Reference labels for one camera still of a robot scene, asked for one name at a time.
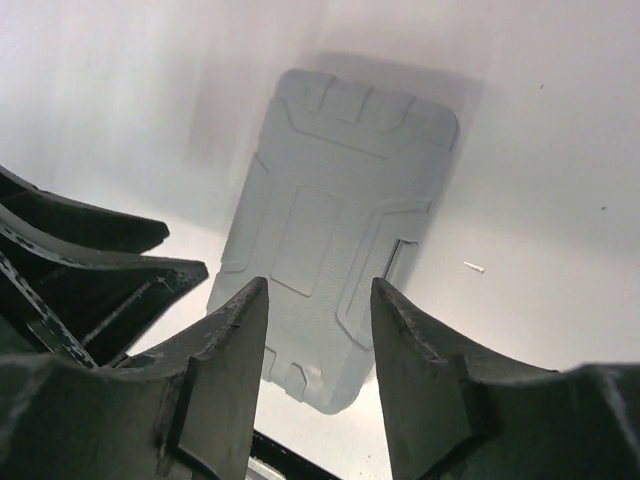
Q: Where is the small white plastic chip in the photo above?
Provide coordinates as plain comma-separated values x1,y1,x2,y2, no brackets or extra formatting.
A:
463,261,485,273

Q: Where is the grey plastic tool case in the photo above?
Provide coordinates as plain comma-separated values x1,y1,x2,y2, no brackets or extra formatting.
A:
208,69,458,415

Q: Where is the aluminium front rail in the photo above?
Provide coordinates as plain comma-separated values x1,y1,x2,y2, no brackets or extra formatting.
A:
251,430,337,480

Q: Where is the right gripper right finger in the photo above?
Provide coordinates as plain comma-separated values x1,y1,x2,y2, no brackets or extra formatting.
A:
370,278,639,479

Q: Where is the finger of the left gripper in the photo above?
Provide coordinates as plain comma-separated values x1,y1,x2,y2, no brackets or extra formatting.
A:
1,168,169,254
1,219,208,368

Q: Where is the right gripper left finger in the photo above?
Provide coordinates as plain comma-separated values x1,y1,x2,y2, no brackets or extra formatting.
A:
1,277,269,479

